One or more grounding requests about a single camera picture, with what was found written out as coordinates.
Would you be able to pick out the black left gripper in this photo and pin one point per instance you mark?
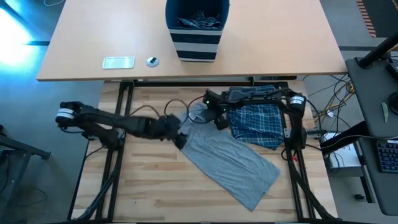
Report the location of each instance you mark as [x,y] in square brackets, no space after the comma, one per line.
[163,127]

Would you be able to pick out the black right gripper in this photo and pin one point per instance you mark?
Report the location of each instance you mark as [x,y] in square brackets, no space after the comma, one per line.
[219,104]

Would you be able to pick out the blue plaid pants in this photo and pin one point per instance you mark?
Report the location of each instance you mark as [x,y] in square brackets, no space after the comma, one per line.
[258,124]

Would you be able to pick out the grey garment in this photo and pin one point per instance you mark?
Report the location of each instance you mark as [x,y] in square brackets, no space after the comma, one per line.
[230,161]

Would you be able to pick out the navy striped fabric laundry bin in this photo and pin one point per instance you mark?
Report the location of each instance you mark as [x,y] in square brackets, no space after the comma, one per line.
[196,46]

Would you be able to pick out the dark garment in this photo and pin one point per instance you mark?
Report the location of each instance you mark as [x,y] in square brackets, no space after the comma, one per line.
[199,22]

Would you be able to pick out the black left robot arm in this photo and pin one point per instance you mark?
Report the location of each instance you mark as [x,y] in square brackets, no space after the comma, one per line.
[109,119]

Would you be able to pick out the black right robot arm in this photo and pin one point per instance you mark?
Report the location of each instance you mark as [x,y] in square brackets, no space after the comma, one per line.
[289,102]

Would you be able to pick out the round silver desk grommet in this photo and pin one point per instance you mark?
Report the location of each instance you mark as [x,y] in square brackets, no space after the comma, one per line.
[152,62]

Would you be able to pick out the pale rectangular plate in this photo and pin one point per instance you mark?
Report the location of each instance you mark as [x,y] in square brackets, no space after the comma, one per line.
[118,63]

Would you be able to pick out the black desk leg bar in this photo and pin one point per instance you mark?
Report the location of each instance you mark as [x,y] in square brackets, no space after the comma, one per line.
[342,140]

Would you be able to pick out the white papers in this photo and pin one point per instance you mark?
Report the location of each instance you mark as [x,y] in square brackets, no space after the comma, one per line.
[345,158]

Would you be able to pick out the beige desk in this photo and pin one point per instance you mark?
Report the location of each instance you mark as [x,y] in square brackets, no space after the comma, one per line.
[77,31]

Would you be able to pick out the dark grey side desk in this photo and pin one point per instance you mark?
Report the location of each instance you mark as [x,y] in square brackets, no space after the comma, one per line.
[370,93]

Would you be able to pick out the black metal stand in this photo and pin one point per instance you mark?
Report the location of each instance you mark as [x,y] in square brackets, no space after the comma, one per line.
[18,147]

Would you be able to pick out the small green leaf-shaped item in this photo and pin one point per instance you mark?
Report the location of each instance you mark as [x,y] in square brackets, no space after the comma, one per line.
[385,112]

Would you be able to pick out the black round pole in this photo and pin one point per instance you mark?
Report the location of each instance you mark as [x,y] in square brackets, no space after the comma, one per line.
[377,51]

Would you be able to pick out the black keyboard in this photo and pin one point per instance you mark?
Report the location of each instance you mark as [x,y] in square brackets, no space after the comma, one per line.
[388,157]

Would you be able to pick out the orange black striped strip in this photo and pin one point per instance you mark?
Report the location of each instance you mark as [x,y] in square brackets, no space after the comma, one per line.
[365,15]

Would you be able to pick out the black aluminium table frame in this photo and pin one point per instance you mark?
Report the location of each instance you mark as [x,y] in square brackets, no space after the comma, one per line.
[155,83]

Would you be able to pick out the silver corner bracket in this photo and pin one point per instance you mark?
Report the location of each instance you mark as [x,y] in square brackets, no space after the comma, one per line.
[286,133]

